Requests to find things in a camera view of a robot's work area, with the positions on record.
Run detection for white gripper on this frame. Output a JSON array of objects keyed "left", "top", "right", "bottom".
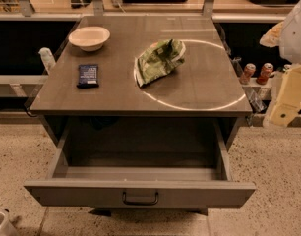
[{"left": 260, "top": 0, "right": 301, "bottom": 127}]

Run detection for green jalapeno chip bag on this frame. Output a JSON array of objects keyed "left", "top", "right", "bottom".
[{"left": 134, "top": 39, "right": 186, "bottom": 88}]

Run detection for grey cabinet with table top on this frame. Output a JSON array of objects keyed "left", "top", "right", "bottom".
[{"left": 29, "top": 15, "right": 254, "bottom": 148}]

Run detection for open grey top drawer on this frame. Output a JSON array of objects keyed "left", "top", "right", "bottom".
[{"left": 25, "top": 118, "right": 256, "bottom": 210}]

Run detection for orange red soda can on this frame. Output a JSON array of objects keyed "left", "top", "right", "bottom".
[{"left": 256, "top": 63, "right": 273, "bottom": 85}]

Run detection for white bowl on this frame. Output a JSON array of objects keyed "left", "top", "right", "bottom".
[{"left": 68, "top": 27, "right": 110, "bottom": 52}]

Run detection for dark blue snack bar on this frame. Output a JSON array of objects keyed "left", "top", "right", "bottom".
[{"left": 77, "top": 64, "right": 98, "bottom": 89}]

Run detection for white plastic bottle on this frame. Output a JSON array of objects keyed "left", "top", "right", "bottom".
[{"left": 38, "top": 47, "right": 56, "bottom": 72}]

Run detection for white object bottom left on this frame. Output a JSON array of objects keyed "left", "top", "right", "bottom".
[{"left": 0, "top": 210, "right": 18, "bottom": 236}]

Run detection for black drawer handle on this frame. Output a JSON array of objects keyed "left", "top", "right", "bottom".
[{"left": 122, "top": 192, "right": 159, "bottom": 207}]

